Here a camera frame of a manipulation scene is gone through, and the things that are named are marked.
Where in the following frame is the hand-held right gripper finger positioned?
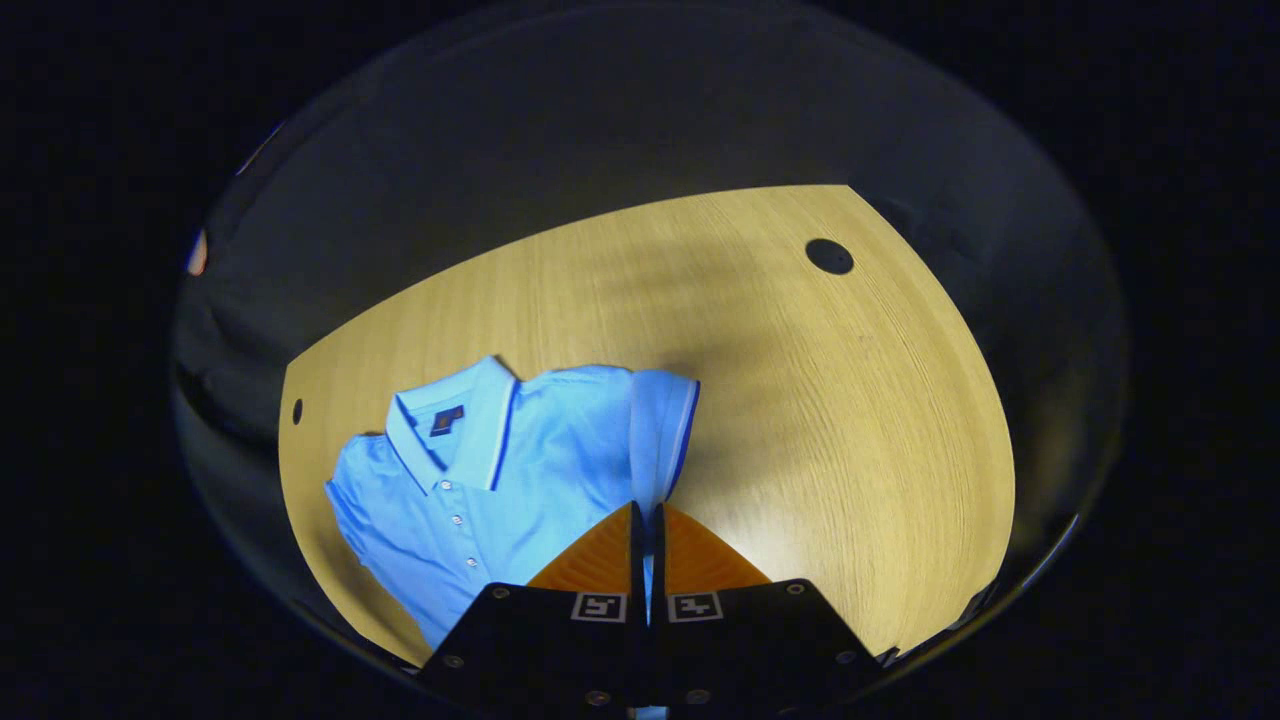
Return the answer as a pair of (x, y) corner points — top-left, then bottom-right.
(415, 500), (648, 716)
(650, 500), (886, 716)

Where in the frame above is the light blue T-shirt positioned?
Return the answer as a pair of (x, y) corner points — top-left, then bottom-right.
(325, 355), (701, 651)

